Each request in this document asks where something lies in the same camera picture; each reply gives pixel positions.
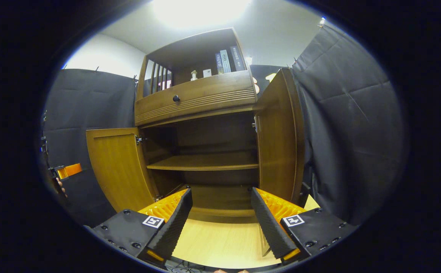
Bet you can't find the wooden cabinet drawer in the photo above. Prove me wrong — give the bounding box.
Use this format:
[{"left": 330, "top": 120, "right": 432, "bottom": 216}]
[{"left": 134, "top": 70, "right": 258, "bottom": 127}]

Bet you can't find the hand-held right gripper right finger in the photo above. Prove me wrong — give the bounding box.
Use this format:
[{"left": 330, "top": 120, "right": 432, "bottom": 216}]
[{"left": 251, "top": 187, "right": 358, "bottom": 265}]

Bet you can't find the wooden inner cabinet shelf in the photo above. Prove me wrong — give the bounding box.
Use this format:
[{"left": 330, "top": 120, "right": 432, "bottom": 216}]
[{"left": 146, "top": 152, "right": 259, "bottom": 171}]

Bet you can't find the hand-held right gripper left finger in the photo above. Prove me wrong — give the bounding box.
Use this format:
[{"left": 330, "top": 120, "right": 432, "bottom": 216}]
[{"left": 91, "top": 188, "right": 193, "bottom": 266}]

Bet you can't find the black backdrop cloth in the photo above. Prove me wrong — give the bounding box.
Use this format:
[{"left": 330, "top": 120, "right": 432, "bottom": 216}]
[{"left": 40, "top": 25, "right": 409, "bottom": 228}]

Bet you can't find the large ceiling light panel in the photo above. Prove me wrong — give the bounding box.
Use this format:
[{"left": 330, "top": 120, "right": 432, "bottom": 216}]
[{"left": 152, "top": 0, "right": 251, "bottom": 29}]

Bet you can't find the brown wooden shoe cabinet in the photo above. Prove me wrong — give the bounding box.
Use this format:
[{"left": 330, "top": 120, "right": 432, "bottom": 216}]
[{"left": 134, "top": 27, "right": 261, "bottom": 224}]

